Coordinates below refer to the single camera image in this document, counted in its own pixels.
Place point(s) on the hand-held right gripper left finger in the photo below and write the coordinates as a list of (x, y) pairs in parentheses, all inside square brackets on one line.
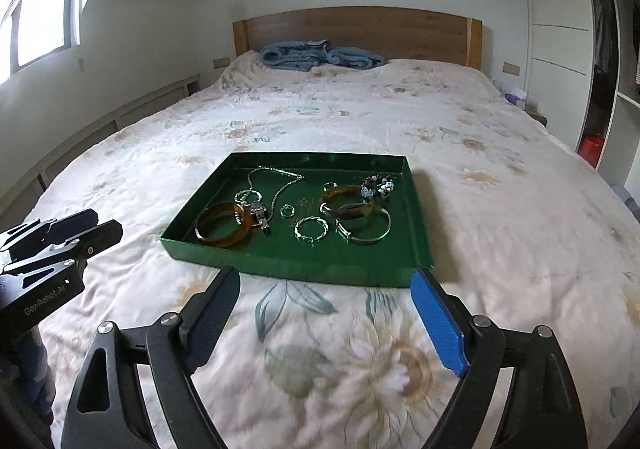
[(215, 309)]

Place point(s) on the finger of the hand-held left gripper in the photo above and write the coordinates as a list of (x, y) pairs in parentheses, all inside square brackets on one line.
[(75, 224), (102, 235)]

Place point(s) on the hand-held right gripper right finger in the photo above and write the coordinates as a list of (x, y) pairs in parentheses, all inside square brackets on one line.
[(440, 319)]

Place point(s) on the wide amber bangle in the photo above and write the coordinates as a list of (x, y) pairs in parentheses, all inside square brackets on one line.
[(222, 240)]

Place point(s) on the green tray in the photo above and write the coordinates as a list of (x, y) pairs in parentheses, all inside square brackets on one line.
[(280, 254)]

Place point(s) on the silver watch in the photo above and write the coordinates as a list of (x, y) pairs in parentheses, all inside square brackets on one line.
[(259, 214)]

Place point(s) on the silver bangle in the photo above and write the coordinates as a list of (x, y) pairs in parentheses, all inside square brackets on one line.
[(370, 241)]

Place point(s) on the twisted silver hoop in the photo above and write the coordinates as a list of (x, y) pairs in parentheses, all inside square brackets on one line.
[(312, 218)]

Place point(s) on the dark amber bangle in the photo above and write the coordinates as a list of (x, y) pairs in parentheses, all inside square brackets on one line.
[(357, 214)]

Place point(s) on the thin amber bangle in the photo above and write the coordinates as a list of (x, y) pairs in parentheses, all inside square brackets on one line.
[(345, 189)]

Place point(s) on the person's left forearm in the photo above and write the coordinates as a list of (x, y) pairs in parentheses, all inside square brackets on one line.
[(32, 379)]

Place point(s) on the window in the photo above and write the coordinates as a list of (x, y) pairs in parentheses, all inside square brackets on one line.
[(40, 19)]

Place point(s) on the nightstand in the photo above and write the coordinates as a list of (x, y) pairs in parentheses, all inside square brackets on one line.
[(537, 118)]

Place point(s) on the red bag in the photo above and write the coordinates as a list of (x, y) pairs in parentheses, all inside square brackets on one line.
[(590, 149)]

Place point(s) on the bed with floral sheet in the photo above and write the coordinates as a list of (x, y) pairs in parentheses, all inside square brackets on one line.
[(350, 104)]

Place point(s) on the purple tissue pack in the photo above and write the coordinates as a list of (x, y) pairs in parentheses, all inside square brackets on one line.
[(516, 96)]

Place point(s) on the blue blanket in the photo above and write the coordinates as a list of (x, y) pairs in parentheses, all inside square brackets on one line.
[(300, 56)]

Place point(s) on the wooden headboard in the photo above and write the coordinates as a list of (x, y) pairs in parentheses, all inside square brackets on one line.
[(350, 34)]

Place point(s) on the white wardrobe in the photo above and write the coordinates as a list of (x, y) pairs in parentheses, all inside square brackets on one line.
[(555, 29)]

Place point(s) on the dark hanging clothes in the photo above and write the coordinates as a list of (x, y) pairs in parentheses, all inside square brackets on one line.
[(602, 29)]

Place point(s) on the beige wall socket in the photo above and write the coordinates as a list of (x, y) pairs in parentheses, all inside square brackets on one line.
[(221, 62), (511, 68)]

